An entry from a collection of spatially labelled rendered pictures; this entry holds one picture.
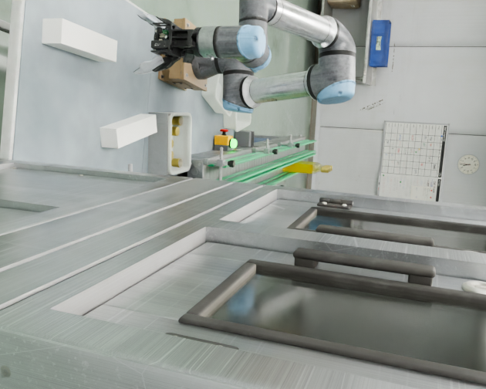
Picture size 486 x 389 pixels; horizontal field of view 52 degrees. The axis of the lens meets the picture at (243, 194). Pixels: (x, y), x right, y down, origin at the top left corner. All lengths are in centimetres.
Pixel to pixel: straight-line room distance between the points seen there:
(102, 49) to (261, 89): 56
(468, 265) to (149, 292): 34
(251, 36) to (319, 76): 46
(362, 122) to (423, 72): 108
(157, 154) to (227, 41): 72
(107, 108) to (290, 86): 59
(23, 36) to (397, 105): 678
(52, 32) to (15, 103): 20
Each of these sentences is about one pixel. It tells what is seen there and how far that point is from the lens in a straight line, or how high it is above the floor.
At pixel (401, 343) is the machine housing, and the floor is 168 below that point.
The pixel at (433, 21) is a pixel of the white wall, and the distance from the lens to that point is 786.
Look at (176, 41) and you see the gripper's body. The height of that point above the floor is 109.
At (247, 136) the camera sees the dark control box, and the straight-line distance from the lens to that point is 261.
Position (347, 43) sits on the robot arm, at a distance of 162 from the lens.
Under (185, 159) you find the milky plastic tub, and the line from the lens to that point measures 196.
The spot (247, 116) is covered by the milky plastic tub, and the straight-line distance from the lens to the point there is 264.
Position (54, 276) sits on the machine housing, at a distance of 48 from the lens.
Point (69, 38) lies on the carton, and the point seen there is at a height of 81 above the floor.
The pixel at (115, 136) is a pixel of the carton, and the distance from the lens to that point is 158.
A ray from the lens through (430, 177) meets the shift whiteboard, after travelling 781.
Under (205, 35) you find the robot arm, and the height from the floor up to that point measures 117.
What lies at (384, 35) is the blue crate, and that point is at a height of 105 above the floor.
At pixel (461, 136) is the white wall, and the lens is 779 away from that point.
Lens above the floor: 169
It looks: 19 degrees down
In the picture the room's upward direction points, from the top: 96 degrees clockwise
